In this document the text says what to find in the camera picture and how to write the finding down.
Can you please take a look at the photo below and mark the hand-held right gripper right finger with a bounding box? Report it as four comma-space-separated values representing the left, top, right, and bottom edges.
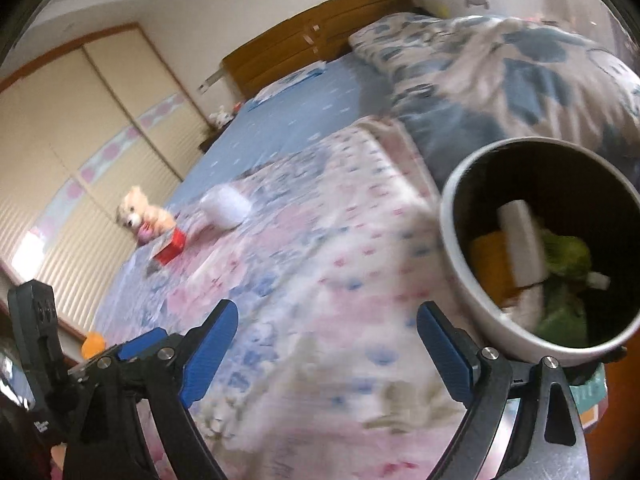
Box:
416, 301, 586, 480

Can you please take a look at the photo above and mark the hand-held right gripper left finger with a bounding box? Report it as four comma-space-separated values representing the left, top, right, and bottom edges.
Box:
60, 299, 240, 480

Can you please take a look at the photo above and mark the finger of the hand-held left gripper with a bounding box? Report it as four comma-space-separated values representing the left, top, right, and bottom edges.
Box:
67, 327, 167, 378

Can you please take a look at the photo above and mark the white bin with black liner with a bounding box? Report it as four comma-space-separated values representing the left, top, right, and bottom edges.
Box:
439, 137, 640, 363

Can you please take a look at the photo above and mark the green wrapper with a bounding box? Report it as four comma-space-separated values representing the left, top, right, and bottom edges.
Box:
535, 232, 593, 346

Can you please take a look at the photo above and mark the orange ball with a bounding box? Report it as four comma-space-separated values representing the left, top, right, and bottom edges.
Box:
81, 332, 107, 361

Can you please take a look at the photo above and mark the red box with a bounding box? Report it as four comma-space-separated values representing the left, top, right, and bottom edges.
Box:
152, 227, 187, 266

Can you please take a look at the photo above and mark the yellow packet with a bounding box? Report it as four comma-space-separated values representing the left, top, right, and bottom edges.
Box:
470, 232, 516, 306

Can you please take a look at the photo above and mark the plush toy dog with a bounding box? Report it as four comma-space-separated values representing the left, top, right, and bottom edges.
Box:
115, 186, 177, 246

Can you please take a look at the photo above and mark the pink floral blanket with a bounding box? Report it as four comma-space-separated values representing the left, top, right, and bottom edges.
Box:
95, 115, 506, 480

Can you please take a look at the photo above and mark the dark wooden nightstand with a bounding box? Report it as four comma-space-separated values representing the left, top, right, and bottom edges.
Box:
198, 127, 223, 153

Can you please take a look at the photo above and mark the beige sliding door wardrobe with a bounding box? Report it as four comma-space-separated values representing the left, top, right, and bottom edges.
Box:
0, 22, 211, 346

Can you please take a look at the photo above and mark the blue bed sheet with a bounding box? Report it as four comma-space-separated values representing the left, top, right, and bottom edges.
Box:
92, 54, 401, 333

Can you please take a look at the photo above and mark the blue and white pillow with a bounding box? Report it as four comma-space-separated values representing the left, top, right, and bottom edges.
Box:
250, 60, 328, 103

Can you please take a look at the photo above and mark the white and blue cartoon quilt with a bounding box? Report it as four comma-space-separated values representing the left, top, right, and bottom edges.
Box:
347, 12, 640, 196

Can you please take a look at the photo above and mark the brown wooden headboard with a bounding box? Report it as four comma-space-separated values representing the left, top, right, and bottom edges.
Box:
221, 0, 418, 101

